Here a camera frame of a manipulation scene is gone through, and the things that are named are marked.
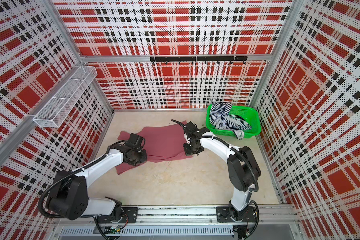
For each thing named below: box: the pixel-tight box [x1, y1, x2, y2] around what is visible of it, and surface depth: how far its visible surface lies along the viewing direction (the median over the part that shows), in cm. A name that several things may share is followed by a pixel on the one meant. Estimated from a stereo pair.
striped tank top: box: [209, 102, 252, 140], surface depth 113 cm
